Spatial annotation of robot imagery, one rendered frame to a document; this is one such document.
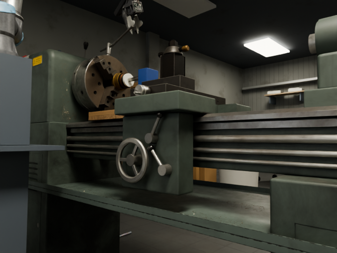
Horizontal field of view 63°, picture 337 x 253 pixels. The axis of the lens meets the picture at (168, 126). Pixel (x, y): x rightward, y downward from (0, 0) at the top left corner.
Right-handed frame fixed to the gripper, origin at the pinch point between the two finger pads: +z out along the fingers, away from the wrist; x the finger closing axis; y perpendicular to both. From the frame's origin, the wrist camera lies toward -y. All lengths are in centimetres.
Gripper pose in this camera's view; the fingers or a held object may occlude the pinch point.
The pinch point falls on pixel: (133, 31)
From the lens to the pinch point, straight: 160.5
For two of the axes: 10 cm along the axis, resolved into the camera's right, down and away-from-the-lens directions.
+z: 2.0, 9.6, 2.0
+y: 7.7, -0.3, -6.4
